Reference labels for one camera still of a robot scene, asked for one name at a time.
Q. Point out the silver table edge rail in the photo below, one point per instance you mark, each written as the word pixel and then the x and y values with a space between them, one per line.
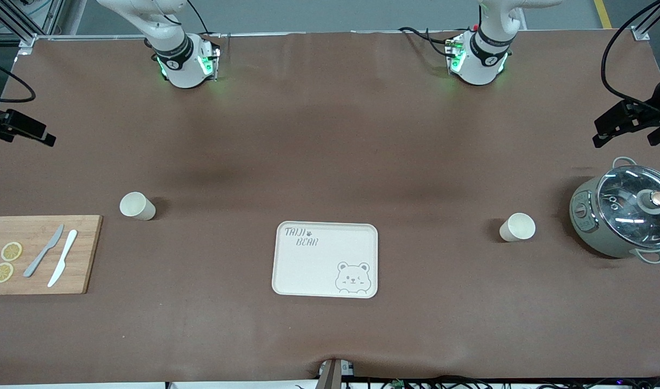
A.
pixel 308 33

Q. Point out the white plastic cup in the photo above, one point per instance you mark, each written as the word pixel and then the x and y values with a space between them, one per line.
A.
pixel 519 227
pixel 135 205

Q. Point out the grey metal bracket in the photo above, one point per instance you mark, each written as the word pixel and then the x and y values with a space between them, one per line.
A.
pixel 332 374

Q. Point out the grey plastic knife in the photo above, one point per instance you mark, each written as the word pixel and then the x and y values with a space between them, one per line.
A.
pixel 51 241

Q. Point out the wooden cutting board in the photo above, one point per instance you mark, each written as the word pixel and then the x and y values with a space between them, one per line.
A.
pixel 86 270

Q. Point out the glass pot lid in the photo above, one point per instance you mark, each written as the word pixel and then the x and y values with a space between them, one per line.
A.
pixel 621 200

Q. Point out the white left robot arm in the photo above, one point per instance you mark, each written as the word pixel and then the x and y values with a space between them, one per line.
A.
pixel 481 65

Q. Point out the grey-green cooking pot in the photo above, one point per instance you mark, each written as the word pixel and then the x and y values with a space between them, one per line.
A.
pixel 584 232

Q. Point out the lemon slice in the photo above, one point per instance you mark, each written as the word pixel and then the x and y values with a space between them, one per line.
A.
pixel 11 251
pixel 2 272

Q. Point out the cream tray with bear print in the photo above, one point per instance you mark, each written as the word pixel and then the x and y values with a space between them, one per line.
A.
pixel 319 270

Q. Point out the aluminium frame post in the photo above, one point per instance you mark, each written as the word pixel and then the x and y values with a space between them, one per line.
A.
pixel 640 33
pixel 30 43

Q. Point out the white plastic knife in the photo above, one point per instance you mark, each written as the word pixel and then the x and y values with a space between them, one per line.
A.
pixel 64 254

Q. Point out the brown table cover mat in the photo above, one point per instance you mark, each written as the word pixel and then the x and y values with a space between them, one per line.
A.
pixel 330 135

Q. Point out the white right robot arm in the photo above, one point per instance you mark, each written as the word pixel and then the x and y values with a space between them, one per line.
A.
pixel 181 65

